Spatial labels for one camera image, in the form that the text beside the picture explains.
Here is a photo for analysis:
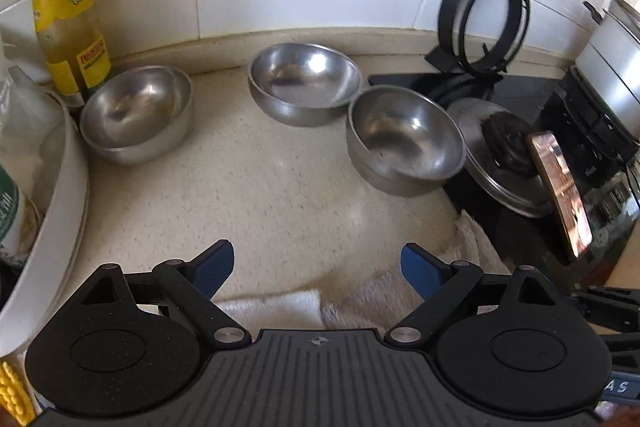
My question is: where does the steel pot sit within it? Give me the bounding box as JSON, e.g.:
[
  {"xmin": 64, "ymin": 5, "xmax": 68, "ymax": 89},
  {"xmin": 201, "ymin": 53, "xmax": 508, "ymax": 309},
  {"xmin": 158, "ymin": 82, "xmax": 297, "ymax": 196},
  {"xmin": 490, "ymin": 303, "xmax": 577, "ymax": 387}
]
[{"xmin": 570, "ymin": 0, "xmax": 640, "ymax": 142}]

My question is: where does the black burner ring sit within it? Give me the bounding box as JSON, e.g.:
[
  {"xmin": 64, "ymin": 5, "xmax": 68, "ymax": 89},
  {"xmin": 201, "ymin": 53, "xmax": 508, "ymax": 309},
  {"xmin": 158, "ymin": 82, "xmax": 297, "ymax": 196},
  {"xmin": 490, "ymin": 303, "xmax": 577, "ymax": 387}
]
[{"xmin": 425, "ymin": 0, "xmax": 534, "ymax": 82}]

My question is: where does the stainless steel bowl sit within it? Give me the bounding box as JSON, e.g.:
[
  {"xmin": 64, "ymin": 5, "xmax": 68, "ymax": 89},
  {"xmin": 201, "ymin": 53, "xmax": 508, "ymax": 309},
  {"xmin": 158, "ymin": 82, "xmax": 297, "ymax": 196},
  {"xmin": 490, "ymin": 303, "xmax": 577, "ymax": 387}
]
[
  {"xmin": 247, "ymin": 43, "xmax": 363, "ymax": 128},
  {"xmin": 80, "ymin": 66, "xmax": 194, "ymax": 166},
  {"xmin": 346, "ymin": 88, "xmax": 467, "ymax": 197}
]

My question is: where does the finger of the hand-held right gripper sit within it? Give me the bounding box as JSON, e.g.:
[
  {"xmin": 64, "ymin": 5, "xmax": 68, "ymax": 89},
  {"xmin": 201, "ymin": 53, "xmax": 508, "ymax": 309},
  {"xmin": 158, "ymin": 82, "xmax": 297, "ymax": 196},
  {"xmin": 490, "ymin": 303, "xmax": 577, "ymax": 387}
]
[{"xmin": 570, "ymin": 286, "xmax": 640, "ymax": 333}]

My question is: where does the clear plastic bag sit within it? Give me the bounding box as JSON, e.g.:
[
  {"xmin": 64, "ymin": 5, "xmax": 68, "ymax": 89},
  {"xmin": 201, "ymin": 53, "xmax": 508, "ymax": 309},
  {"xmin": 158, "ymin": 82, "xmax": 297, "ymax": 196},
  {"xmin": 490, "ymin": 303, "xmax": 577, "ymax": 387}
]
[{"xmin": 0, "ymin": 66, "xmax": 63, "ymax": 172}]

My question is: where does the yellow green sauce bottle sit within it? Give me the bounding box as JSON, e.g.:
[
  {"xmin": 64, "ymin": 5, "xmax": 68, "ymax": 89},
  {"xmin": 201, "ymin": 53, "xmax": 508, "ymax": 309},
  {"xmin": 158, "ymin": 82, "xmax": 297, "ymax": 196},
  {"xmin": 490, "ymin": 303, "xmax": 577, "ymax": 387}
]
[{"xmin": 29, "ymin": 0, "xmax": 114, "ymax": 108}]

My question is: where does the grey striped towel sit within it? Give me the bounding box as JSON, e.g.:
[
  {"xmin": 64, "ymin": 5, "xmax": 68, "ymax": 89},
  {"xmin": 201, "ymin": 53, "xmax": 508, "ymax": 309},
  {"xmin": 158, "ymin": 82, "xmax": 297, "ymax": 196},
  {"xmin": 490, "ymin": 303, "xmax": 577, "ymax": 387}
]
[{"xmin": 320, "ymin": 209, "xmax": 512, "ymax": 329}]

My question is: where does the yellow chenille mat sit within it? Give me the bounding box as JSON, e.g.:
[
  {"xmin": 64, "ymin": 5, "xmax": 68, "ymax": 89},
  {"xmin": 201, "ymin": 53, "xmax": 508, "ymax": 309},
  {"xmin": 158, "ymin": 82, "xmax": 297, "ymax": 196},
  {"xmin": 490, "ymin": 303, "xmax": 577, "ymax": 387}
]
[{"xmin": 0, "ymin": 359, "xmax": 37, "ymax": 427}]

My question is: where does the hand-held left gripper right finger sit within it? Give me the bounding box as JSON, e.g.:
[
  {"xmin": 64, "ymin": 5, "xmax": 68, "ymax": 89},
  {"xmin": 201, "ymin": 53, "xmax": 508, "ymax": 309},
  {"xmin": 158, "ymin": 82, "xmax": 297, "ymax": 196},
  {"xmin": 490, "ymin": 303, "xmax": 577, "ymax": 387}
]
[{"xmin": 385, "ymin": 243, "xmax": 563, "ymax": 348}]

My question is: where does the black glass stove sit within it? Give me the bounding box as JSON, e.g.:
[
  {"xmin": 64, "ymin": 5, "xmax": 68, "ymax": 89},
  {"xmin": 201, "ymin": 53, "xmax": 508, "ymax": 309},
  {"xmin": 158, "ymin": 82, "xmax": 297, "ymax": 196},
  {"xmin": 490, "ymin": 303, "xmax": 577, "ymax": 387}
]
[{"xmin": 369, "ymin": 72, "xmax": 640, "ymax": 293}]

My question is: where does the smartphone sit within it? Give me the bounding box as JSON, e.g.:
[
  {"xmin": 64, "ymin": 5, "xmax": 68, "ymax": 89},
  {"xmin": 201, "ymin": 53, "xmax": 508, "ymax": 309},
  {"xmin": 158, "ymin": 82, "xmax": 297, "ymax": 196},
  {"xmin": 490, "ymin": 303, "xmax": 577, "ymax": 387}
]
[{"xmin": 527, "ymin": 131, "xmax": 594, "ymax": 261}]

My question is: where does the white round turntable tray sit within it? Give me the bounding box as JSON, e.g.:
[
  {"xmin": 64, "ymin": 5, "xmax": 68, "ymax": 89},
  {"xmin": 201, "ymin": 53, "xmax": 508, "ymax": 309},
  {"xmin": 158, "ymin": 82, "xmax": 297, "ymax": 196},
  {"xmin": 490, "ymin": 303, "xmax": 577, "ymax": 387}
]
[{"xmin": 0, "ymin": 87, "xmax": 92, "ymax": 358}]

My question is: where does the steel pot lid black knob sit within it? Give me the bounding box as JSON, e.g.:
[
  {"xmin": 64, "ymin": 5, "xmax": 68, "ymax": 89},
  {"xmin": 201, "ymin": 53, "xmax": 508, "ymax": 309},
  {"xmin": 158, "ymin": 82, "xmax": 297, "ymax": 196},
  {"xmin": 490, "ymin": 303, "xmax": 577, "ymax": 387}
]
[{"xmin": 446, "ymin": 99, "xmax": 557, "ymax": 219}]

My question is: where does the black stove grate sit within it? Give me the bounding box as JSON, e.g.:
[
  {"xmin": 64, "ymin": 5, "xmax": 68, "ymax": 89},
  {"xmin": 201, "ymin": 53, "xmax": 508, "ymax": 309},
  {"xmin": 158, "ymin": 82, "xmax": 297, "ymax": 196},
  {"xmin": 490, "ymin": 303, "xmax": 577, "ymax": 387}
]
[{"xmin": 542, "ymin": 72, "xmax": 640, "ymax": 202}]

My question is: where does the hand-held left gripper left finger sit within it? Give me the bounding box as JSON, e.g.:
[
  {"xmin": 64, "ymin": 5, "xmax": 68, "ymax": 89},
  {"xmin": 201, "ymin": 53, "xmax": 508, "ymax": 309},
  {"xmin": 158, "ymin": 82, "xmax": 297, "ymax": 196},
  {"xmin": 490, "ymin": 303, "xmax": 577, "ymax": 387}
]
[{"xmin": 82, "ymin": 239, "xmax": 253, "ymax": 348}]

